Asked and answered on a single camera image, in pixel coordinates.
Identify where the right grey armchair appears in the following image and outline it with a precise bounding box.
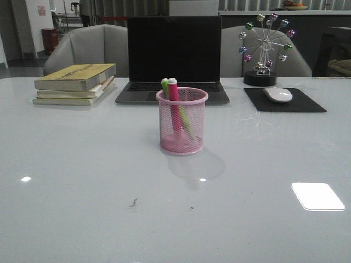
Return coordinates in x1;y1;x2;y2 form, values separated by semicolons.
220;26;312;77

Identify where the green highlighter pen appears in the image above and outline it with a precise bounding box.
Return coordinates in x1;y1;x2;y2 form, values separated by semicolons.
161;78;196;140

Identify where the grey open laptop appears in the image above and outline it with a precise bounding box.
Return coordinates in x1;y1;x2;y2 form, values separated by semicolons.
115;15;229;105

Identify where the fruit bowl on counter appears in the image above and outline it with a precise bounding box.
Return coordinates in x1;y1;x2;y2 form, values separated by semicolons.
282;0;308;11

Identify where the pink highlighter pen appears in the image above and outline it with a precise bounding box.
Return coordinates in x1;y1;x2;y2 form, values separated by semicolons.
168;78;182;131

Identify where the white computer mouse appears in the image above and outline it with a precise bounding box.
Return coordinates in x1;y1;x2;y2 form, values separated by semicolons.
263;87;293;102

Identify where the pink mesh pen holder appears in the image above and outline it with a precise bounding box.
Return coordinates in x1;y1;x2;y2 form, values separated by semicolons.
156;87;208;155

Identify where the top yellow book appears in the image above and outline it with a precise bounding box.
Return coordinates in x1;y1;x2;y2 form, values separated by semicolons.
34;64;116;92

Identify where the left grey armchair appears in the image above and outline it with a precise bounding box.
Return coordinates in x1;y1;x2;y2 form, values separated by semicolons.
43;24;129;77

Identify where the grey armchair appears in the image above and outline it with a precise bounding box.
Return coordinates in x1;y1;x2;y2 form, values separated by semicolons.
43;24;129;77
220;26;312;77

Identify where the red trash bin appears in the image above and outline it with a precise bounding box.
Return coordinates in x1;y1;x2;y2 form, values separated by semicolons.
41;28;59;55

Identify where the ferris wheel desk toy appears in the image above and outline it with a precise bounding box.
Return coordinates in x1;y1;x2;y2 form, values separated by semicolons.
239;13;292;87

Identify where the middle white book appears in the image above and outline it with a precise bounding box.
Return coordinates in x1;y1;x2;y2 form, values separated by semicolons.
37;77;114;99

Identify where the black mouse pad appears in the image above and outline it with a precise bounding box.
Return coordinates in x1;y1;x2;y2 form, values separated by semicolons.
244;88;327;113

